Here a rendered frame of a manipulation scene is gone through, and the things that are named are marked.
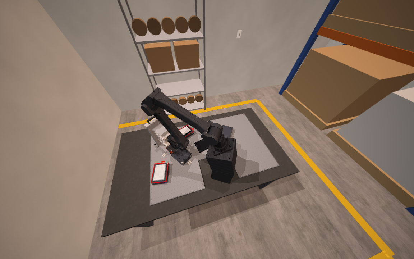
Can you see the grey shelf rack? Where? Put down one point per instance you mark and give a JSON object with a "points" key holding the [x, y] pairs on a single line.
{"points": [[159, 129]]}

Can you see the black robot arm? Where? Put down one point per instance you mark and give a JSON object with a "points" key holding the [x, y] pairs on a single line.
{"points": [[155, 104]]}

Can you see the dark grey flat nest with red border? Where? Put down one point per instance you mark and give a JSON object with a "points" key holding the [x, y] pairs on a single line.
{"points": [[166, 174]]}

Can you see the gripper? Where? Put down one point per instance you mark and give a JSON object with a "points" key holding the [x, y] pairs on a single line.
{"points": [[171, 149]]}

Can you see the white microplate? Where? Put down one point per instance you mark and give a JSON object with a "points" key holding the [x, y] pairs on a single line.
{"points": [[159, 173]]}

